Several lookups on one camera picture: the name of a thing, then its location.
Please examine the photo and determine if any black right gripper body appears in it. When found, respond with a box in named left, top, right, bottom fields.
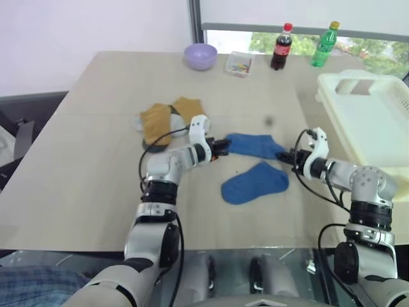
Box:
left=286, top=147, right=306, bottom=172

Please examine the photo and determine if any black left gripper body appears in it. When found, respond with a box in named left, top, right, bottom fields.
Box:
left=208, top=138, right=225, bottom=161

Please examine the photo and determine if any blue sock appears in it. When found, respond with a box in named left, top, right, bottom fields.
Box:
left=220, top=161, right=290, bottom=205
left=225, top=133, right=286, bottom=161

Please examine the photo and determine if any mustard sock with dark toe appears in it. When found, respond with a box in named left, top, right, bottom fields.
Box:
left=139, top=102, right=174, bottom=154

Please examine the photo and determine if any white plastic basket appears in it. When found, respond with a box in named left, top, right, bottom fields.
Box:
left=316, top=70, right=409, bottom=202

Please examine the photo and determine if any clear box of coloured clips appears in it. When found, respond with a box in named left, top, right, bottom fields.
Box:
left=224, top=51, right=255, bottom=77

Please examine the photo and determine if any purple bowl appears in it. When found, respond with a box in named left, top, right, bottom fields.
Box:
left=183, top=43, right=219, bottom=72

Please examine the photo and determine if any cola bottle with red cap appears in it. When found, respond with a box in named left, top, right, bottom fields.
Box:
left=270, top=22, right=294, bottom=70

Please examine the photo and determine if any green bottle with yellow cap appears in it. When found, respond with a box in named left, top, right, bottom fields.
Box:
left=309, top=20, right=341, bottom=68

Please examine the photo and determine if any grey roller blind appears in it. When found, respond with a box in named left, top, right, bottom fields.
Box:
left=203, top=22, right=409, bottom=41

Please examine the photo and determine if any dark chair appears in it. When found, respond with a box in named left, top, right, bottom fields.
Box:
left=0, top=91, right=70, bottom=193

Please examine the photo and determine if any blue plaid cloth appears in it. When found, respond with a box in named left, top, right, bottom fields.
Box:
left=0, top=264, right=93, bottom=307

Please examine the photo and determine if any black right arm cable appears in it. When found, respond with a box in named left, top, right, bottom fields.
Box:
left=293, top=129, right=352, bottom=307

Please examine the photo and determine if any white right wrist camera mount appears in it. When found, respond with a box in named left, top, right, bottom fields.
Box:
left=302, top=127, right=330, bottom=180

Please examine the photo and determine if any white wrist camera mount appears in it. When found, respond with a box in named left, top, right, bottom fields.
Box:
left=302, top=127, right=330, bottom=180
left=188, top=114, right=214, bottom=162

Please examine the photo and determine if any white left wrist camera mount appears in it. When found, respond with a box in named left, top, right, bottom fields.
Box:
left=188, top=114, right=214, bottom=162

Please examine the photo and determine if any grey window frame post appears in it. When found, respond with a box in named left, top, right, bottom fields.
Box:
left=187, top=0, right=209, bottom=45

